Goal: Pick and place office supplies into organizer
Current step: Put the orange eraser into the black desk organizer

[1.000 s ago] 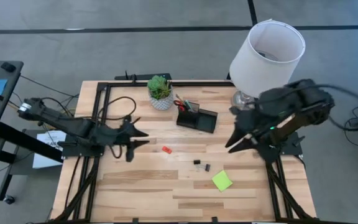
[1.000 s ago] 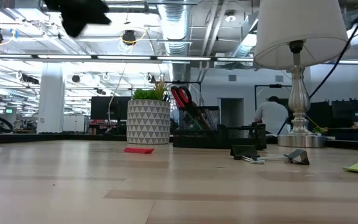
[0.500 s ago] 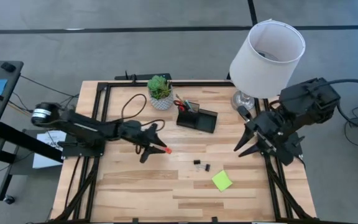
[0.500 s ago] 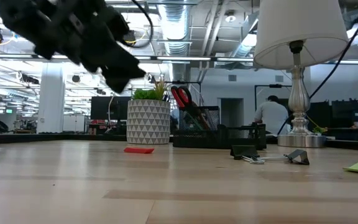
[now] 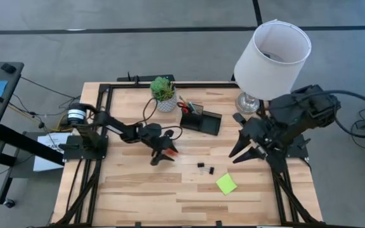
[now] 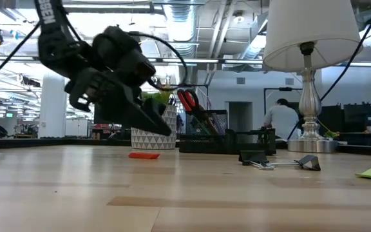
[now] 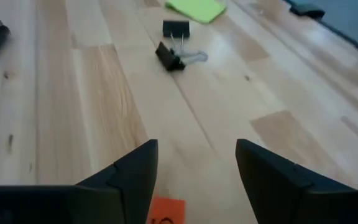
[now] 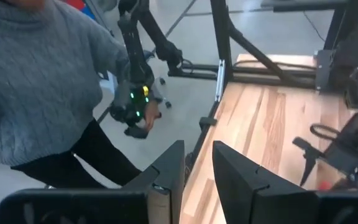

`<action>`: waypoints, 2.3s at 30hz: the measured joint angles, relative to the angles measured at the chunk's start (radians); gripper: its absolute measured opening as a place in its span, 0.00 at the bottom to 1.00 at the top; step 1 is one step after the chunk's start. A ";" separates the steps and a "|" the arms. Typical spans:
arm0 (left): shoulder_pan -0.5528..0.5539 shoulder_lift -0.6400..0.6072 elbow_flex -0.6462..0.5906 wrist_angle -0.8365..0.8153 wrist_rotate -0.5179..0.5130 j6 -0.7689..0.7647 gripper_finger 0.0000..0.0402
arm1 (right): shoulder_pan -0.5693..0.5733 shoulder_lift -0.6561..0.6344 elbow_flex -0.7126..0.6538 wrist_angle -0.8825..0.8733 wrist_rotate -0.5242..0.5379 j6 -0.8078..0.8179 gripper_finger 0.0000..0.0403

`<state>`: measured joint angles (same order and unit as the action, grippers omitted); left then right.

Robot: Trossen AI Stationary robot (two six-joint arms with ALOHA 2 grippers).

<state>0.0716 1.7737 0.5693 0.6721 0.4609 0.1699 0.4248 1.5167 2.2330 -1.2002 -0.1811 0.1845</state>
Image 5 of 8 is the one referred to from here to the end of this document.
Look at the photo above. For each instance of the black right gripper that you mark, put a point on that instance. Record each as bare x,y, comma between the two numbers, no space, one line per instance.
258,133

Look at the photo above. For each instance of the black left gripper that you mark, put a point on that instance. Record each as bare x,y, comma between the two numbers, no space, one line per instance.
160,144

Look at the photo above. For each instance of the orange eraser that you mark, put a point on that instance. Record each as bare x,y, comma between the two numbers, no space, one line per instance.
172,152

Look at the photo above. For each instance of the black binder clip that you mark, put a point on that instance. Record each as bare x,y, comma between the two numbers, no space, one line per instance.
200,165
211,170

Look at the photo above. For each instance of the green sticky note pad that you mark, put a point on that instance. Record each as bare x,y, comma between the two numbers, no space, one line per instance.
226,184

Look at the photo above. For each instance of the teal pen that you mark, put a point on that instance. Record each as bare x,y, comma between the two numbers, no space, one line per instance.
190,106
194,109

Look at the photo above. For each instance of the brown wooden pencil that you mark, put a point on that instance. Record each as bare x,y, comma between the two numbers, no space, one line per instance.
182,100

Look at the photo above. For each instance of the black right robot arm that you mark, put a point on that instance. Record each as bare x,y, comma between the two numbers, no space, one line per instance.
303,111

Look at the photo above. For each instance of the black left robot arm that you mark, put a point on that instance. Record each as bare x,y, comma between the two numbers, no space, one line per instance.
112,125

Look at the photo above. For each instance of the black mesh desk organizer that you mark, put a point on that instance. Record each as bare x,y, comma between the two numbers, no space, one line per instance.
208,123

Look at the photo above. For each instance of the succulent in patterned pot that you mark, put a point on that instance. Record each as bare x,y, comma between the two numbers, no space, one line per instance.
163,90

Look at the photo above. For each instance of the black table edge clamp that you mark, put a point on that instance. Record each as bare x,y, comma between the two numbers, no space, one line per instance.
219,224
138,224

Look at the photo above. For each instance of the white shade table lamp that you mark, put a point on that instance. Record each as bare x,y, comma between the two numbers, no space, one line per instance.
271,73

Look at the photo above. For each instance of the white printed paper sheet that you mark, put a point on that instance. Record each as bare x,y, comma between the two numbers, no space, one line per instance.
43,161

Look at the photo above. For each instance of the grey side desk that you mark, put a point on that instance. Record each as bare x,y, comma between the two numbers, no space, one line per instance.
11,95

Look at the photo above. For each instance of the black computer mouse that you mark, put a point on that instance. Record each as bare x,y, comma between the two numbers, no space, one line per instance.
9,67

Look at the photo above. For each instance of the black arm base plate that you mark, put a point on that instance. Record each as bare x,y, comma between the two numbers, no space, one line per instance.
299,150
74,152

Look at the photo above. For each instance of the black aluminium table frame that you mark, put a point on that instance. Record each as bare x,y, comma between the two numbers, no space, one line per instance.
125,85

